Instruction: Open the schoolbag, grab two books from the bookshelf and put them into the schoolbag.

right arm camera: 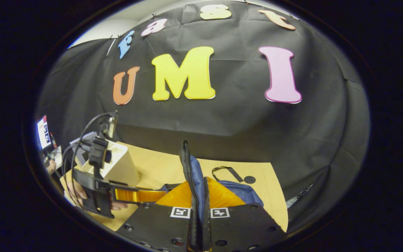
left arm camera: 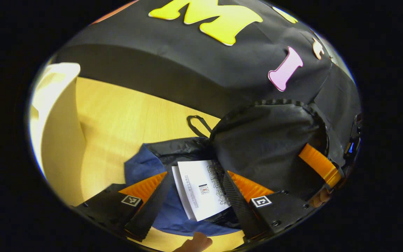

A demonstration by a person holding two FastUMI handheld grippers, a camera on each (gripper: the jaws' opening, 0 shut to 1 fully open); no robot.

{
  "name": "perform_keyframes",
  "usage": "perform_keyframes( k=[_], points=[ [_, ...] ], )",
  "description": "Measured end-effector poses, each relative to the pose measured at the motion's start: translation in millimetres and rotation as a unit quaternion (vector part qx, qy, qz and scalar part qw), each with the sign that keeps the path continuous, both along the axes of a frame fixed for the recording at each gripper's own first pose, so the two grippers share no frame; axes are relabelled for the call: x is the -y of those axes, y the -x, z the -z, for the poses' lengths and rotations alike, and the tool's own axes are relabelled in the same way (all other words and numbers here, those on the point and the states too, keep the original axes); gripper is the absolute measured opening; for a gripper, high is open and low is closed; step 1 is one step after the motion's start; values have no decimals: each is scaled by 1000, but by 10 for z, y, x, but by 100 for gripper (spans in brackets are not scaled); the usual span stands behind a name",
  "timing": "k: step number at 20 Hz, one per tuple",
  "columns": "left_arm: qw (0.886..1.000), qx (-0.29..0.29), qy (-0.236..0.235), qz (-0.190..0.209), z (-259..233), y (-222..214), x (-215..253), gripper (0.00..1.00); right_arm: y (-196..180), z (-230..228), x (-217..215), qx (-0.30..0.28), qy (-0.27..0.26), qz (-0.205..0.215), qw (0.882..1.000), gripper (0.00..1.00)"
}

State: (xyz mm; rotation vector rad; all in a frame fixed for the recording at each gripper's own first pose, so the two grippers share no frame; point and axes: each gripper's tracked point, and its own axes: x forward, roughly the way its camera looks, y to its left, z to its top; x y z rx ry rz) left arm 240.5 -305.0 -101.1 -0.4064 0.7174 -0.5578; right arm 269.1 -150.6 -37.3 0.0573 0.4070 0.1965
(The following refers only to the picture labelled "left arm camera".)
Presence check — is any blue schoolbag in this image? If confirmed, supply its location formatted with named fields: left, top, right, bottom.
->
left=124, top=99, right=346, bottom=237

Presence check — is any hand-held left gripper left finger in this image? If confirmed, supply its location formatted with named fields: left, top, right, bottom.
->
left=74, top=171, right=172, bottom=242

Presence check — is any white book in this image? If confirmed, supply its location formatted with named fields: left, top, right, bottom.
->
left=171, top=160, right=232, bottom=222

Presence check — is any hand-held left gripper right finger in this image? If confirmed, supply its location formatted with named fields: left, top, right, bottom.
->
left=222, top=170, right=314, bottom=243

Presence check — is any white plastic bookshelf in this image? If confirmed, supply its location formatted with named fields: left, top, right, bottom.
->
left=29, top=62, right=87, bottom=207

